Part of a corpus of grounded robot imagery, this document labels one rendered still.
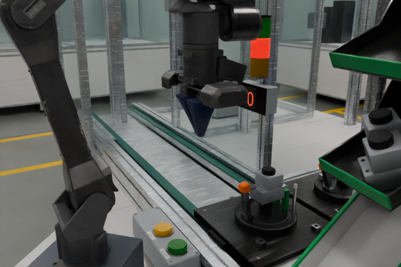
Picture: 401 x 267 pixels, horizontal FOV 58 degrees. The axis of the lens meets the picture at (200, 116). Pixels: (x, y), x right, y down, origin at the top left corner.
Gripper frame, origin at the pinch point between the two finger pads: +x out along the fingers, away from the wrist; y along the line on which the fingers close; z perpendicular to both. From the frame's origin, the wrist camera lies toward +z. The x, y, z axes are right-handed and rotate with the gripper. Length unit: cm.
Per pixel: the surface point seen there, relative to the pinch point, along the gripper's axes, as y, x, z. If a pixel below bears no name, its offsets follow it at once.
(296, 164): 42, 39, 67
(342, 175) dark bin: -20.1, 5.1, 11.5
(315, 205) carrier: 3.6, 28.4, 34.2
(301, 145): 57, 40, 84
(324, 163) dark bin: -16.3, 4.9, 12.1
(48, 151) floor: 342, 126, 7
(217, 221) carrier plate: 9.7, 28.4, 9.9
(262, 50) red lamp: 21.9, -7.6, 30.5
